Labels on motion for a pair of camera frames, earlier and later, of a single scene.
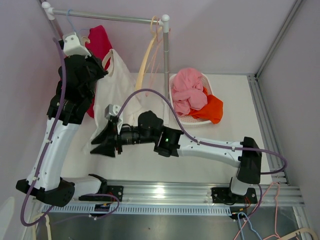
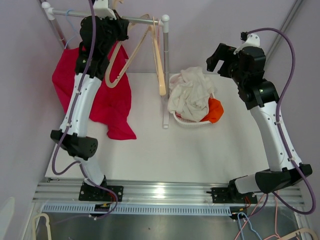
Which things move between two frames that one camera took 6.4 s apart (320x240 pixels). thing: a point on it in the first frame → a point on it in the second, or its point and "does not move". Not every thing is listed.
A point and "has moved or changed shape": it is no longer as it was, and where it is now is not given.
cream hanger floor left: [48, 227] does not move
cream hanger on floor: [306, 230] does not move
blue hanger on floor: [241, 234] does not move
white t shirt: [117, 89] → [189, 93]
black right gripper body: [130, 136] → [234, 72]
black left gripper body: [95, 74] → [114, 32]
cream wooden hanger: [85, 39] has moved or changed shape
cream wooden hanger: [155, 29] → [158, 61]
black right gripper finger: [107, 149] → [223, 52]
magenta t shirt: [99, 46] has moved or changed shape
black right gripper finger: [107, 134] → [224, 70]
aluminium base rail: [155, 197] does not move
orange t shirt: [212, 112] does not move
